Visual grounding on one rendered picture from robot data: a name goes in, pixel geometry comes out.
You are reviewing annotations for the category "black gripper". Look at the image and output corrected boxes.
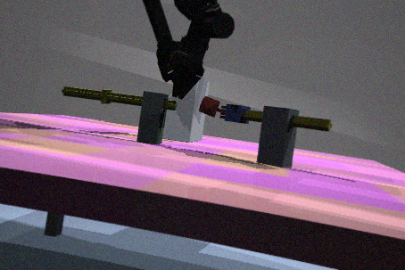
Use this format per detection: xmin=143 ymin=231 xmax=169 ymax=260
xmin=169 ymin=33 xmax=210 ymax=100

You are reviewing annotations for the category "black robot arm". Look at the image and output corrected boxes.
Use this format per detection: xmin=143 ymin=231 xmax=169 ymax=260
xmin=142 ymin=0 xmax=235 ymax=83

